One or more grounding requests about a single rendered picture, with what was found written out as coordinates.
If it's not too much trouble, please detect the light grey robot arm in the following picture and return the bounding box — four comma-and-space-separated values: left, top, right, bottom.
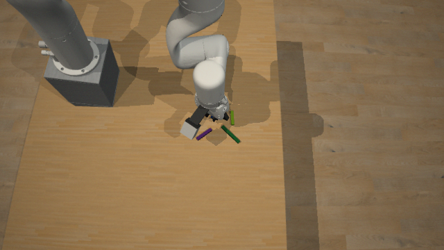
6, 0, 229, 140

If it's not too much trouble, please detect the purple rod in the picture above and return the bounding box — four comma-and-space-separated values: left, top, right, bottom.
196, 128, 212, 140

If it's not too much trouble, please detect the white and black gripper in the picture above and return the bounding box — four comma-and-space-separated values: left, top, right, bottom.
195, 93, 229, 122

